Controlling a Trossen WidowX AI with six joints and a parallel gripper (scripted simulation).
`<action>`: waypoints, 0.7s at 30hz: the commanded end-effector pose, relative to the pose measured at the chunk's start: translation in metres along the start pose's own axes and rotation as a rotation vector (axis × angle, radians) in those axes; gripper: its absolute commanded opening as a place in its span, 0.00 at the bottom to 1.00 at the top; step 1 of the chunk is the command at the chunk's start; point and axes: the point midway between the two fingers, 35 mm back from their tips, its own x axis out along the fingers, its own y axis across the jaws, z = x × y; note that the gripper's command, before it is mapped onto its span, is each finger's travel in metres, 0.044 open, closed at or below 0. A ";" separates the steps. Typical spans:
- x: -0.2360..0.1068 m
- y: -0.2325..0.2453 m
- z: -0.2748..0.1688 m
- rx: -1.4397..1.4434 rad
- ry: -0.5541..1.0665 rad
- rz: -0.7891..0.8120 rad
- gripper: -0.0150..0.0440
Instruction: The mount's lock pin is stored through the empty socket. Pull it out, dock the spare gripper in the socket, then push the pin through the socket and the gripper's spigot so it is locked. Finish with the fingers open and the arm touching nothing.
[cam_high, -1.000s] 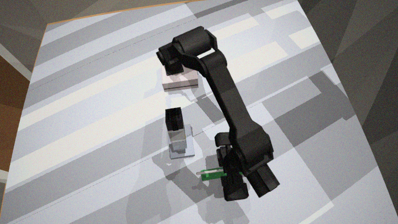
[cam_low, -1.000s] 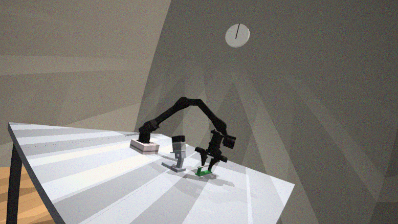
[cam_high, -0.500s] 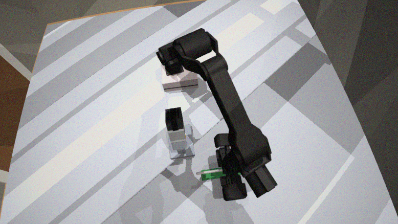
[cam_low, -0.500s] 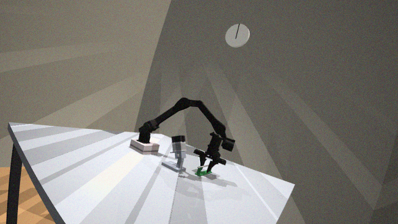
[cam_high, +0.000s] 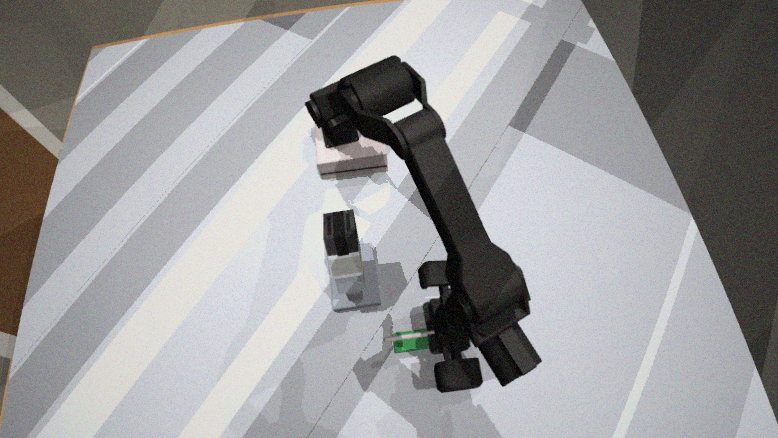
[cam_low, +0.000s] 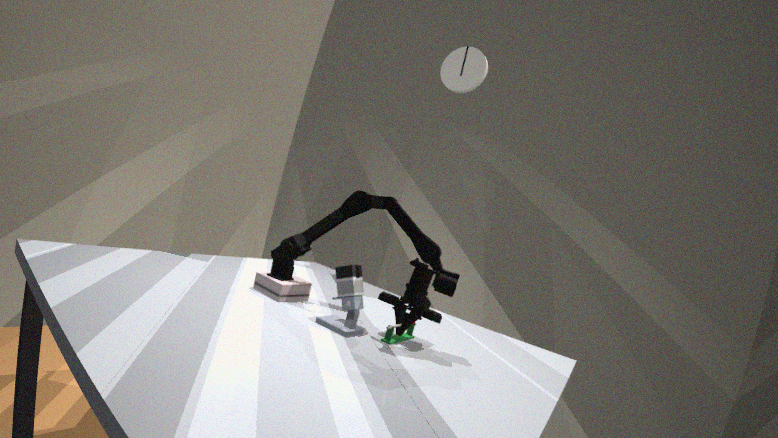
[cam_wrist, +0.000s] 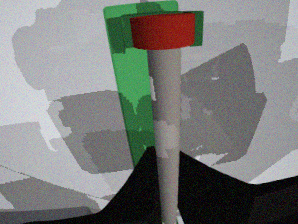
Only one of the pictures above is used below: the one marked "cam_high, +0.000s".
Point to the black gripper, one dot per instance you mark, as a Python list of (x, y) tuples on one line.
[(455, 373)]

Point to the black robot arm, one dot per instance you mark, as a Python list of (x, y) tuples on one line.
[(489, 293)]

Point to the grey tapered pin with red cap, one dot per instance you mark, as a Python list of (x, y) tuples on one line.
[(408, 336)]

